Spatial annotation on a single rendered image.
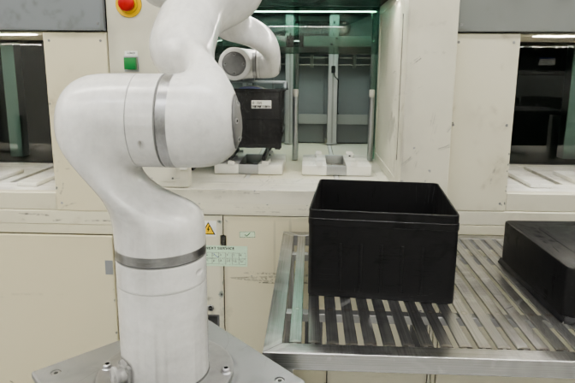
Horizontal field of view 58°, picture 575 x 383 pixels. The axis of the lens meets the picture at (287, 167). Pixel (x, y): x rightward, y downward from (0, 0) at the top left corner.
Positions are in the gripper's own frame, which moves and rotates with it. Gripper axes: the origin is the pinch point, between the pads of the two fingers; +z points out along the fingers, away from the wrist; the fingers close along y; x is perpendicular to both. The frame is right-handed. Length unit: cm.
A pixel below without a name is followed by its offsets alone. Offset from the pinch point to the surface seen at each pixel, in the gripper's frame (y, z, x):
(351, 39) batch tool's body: 33.2, 19.8, 8.0
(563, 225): 75, -55, -34
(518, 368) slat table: 52, -93, -45
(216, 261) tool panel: -6, -31, -54
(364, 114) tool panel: 42, 58, -22
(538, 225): 69, -56, -34
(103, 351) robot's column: -11, -94, -43
